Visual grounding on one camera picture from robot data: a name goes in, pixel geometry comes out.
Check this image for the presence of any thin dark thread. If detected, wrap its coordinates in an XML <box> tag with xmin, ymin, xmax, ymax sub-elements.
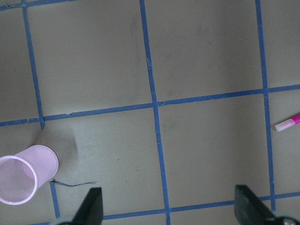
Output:
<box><xmin>51</xmin><ymin>180</ymin><xmax>97</xmax><ymax>187</ymax></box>

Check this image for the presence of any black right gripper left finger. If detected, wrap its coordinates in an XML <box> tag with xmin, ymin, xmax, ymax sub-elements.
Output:
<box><xmin>71</xmin><ymin>187</ymin><xmax>104</xmax><ymax>225</ymax></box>

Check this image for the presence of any pink mesh cup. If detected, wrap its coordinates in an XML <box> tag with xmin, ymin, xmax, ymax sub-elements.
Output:
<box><xmin>0</xmin><ymin>145</ymin><xmax>59</xmax><ymax>205</ymax></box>

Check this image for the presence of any pink pen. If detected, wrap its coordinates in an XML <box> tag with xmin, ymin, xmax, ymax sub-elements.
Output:
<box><xmin>275</xmin><ymin>114</ymin><xmax>300</xmax><ymax>132</ymax></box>

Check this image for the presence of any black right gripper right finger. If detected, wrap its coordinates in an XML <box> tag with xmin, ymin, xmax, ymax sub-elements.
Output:
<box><xmin>234</xmin><ymin>185</ymin><xmax>276</xmax><ymax>225</ymax></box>

